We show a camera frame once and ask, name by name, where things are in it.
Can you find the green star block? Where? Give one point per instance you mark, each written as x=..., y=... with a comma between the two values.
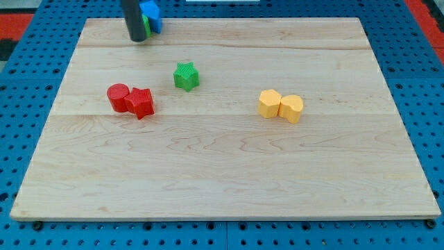
x=186, y=76

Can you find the red star block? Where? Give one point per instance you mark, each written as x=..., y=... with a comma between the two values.
x=140, y=102

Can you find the green circle block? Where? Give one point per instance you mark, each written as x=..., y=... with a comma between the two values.
x=146, y=26

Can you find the wooden board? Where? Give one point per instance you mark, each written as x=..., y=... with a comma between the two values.
x=208, y=154

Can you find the yellow hexagon block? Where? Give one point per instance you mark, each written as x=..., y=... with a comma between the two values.
x=269, y=103

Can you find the yellow heart block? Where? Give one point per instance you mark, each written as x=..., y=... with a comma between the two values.
x=291, y=108

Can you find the red cylinder block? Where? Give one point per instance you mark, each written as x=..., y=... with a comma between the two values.
x=116, y=95

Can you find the blue block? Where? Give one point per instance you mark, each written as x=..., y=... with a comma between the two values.
x=152, y=11

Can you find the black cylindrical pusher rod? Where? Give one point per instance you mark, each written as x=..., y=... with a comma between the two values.
x=134, y=20

